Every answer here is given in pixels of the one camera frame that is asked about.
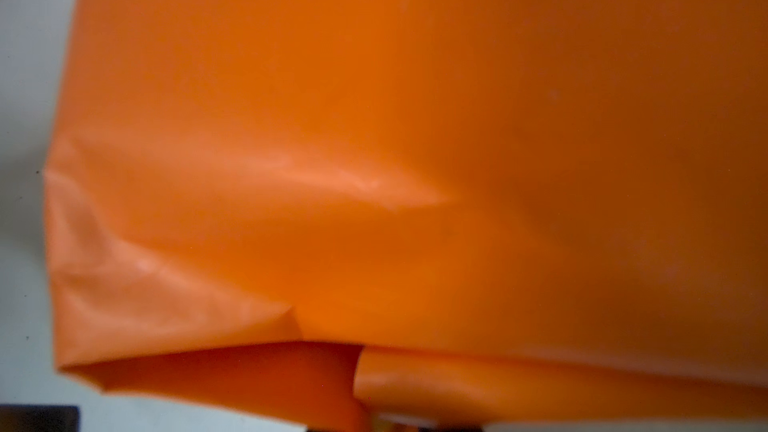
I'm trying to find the orange wrapping paper sheet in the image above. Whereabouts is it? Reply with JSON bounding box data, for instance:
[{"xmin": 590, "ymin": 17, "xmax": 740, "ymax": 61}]
[{"xmin": 44, "ymin": 0, "xmax": 767, "ymax": 431}]

